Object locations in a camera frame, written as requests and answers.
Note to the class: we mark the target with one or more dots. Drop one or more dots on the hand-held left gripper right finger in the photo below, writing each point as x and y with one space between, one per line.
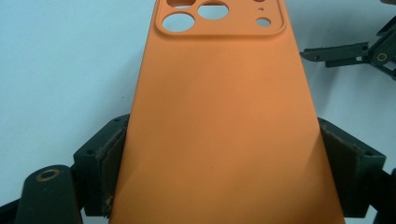
355 168

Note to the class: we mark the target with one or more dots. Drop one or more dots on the orange phone case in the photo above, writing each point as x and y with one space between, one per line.
224 124

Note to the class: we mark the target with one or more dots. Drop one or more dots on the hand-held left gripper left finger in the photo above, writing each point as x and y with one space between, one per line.
99 161

